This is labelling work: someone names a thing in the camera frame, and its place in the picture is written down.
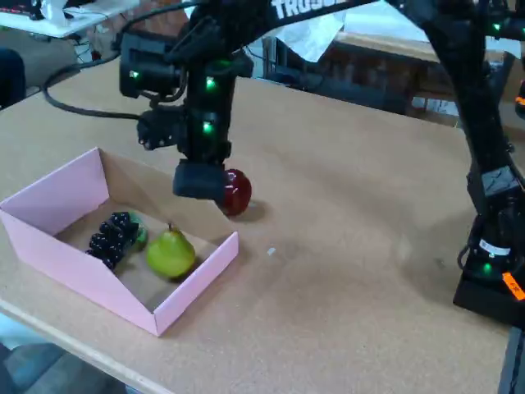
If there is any green toy pear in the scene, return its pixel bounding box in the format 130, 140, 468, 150
146, 222, 197, 282

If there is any pink cardboard box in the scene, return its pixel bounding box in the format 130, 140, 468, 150
0, 146, 240, 338

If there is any red toy apple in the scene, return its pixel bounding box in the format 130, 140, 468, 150
220, 167, 253, 217

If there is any black toy grapes bunch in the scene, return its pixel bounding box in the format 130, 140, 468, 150
84, 210, 149, 272

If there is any white office desk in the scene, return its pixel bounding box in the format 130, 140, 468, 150
0, 0, 141, 40

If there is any wooden workbench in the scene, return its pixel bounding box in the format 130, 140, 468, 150
327, 30, 464, 128

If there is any small black camera box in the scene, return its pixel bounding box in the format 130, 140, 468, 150
136, 108, 186, 151

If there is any looped black cable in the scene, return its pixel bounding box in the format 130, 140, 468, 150
43, 0, 206, 121

